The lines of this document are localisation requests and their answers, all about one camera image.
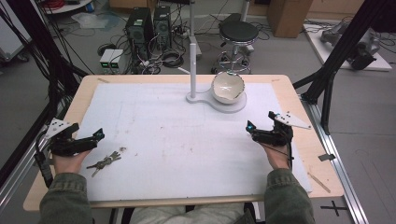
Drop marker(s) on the white floor board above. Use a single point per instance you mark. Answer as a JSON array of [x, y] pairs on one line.
[[323, 53]]

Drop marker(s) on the small black computer tower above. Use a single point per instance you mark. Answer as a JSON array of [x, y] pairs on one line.
[[162, 26]]

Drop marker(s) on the white table mat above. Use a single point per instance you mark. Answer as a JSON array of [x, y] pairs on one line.
[[186, 149]]

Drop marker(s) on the clear plastic bag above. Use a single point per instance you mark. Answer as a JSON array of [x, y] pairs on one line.
[[93, 21]]

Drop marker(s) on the round white table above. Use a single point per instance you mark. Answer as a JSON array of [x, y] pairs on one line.
[[67, 6]]

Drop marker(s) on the person's legs in light trousers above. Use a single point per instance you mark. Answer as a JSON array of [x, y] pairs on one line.
[[186, 216]]

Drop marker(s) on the white panel board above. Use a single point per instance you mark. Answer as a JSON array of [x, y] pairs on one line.
[[11, 34]]

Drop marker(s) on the white power supply box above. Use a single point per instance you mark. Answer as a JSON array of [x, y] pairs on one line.
[[106, 59], [117, 59]]

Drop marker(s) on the small grey metal bracket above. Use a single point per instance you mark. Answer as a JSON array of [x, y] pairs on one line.
[[327, 157]]

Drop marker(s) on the thin wooden stick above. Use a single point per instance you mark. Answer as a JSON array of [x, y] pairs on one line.
[[319, 182]]

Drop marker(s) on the black metal frame strut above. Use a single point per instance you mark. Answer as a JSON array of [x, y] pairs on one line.
[[40, 40], [342, 46]]

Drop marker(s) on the aluminium rail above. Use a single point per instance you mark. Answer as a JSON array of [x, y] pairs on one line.
[[339, 168], [17, 183]]

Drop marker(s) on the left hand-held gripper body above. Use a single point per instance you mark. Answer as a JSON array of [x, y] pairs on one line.
[[67, 144]]

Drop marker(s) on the person's right hand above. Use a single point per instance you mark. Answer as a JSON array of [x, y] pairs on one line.
[[278, 158]]

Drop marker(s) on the white stand with round base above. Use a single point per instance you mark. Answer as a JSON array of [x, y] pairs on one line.
[[193, 77]]

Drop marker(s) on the white floor stand pole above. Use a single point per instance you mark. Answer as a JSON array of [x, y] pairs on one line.
[[192, 18]]

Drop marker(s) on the large black computer tower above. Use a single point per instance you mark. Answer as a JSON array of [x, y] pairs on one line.
[[139, 31]]

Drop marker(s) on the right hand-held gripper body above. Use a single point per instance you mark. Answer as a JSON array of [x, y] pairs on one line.
[[277, 137]]

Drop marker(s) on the cardboard box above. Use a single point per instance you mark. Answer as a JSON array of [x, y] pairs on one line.
[[288, 17]]

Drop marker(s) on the bunch of keys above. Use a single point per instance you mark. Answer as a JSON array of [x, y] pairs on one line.
[[106, 161]]

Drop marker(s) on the person's left hand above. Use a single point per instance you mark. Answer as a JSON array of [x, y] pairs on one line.
[[68, 163]]

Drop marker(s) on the grey robot device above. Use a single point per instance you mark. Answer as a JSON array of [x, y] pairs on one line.
[[362, 56]]

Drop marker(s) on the black round stool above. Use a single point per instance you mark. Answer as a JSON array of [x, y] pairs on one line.
[[238, 31]]

